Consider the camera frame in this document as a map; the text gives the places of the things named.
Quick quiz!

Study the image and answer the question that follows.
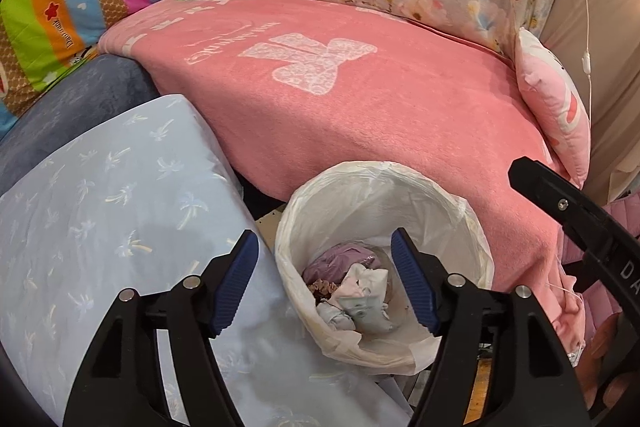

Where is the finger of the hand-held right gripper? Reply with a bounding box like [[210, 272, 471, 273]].
[[507, 157, 613, 253]]

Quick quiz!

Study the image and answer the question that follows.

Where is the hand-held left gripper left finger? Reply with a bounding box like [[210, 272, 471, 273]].
[[62, 229, 260, 427]]

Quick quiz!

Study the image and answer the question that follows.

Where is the blue-grey cushion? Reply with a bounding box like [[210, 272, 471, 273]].
[[0, 52, 161, 198]]

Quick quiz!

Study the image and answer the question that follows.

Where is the light blue tablecloth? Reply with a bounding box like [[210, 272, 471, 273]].
[[0, 94, 411, 427]]

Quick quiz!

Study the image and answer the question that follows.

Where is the white cable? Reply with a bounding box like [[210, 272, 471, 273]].
[[567, 0, 596, 118]]

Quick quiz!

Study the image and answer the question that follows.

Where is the beige cushion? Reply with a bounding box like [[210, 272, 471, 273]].
[[542, 0, 640, 202]]

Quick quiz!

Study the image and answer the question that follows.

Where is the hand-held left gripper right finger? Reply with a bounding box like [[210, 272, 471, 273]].
[[390, 228, 593, 427]]

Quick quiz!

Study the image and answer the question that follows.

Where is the person's right hand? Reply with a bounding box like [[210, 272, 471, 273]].
[[582, 317, 628, 413]]

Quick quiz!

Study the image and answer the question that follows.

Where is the white crumpled tissue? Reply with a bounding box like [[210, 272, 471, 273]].
[[342, 264, 388, 303]]

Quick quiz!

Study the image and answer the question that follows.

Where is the white lined trash bin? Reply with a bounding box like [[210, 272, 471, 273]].
[[274, 160, 496, 375]]

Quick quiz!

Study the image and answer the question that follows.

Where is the purple cloth bag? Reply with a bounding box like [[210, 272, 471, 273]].
[[302, 243, 376, 288]]

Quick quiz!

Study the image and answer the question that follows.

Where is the pink blanket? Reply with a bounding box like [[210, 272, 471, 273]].
[[97, 0, 588, 358]]

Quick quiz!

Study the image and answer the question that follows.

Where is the small pink pillow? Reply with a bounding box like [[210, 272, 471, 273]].
[[515, 27, 592, 188]]

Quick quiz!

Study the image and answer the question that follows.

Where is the light blue crumpled wrapper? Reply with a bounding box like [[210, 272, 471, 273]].
[[350, 294, 396, 334], [316, 299, 353, 332]]

